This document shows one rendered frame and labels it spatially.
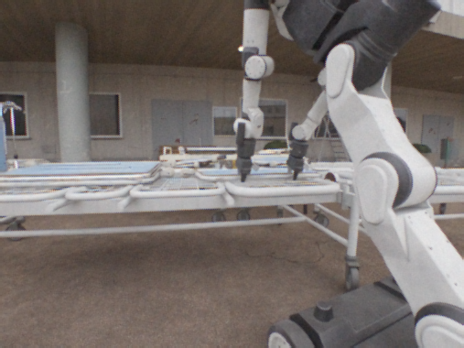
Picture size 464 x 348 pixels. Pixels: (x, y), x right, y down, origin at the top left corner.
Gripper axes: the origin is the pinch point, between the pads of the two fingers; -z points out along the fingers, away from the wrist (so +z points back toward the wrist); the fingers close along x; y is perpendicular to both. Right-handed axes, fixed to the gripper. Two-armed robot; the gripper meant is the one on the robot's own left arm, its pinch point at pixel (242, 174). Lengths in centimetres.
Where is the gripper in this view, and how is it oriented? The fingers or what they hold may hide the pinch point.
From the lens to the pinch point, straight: 106.3
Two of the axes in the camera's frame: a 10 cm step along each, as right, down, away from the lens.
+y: 9.6, -0.3, 2.9
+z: 1.1, -8.9, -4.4
